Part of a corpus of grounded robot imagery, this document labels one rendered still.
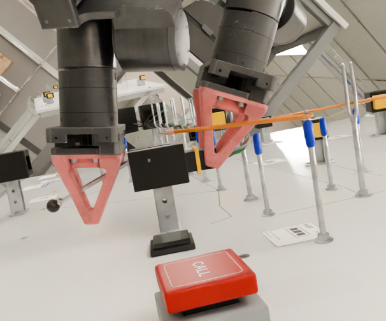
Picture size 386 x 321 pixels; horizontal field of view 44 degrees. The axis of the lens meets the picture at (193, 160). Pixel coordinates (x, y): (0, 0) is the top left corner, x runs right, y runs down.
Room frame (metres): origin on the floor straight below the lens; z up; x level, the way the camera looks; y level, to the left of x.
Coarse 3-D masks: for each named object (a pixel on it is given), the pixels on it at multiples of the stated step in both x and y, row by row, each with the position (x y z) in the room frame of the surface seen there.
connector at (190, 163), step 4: (200, 148) 0.49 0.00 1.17; (188, 152) 0.47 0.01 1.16; (192, 152) 0.47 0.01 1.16; (200, 152) 0.47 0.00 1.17; (216, 152) 0.48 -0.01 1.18; (188, 156) 0.47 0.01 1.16; (192, 156) 0.47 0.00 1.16; (200, 156) 0.48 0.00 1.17; (188, 160) 0.47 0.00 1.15; (192, 160) 0.48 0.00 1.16; (200, 160) 0.48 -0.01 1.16; (188, 164) 0.48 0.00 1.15; (192, 164) 0.48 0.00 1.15; (204, 164) 0.48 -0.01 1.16; (188, 168) 0.48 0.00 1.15; (192, 168) 0.48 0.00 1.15; (196, 168) 0.48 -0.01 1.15; (204, 168) 0.48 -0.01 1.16; (208, 168) 0.48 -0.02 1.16; (212, 168) 0.48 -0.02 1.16; (188, 172) 0.48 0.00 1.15
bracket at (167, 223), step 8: (160, 192) 0.48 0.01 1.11; (168, 192) 0.48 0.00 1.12; (160, 200) 0.48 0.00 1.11; (168, 200) 0.48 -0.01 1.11; (160, 208) 0.49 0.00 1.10; (168, 208) 0.49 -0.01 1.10; (160, 216) 0.49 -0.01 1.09; (168, 216) 0.51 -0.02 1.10; (176, 216) 0.49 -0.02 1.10; (160, 224) 0.49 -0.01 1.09; (168, 224) 0.49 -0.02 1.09; (176, 224) 0.49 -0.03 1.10; (160, 232) 0.49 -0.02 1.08
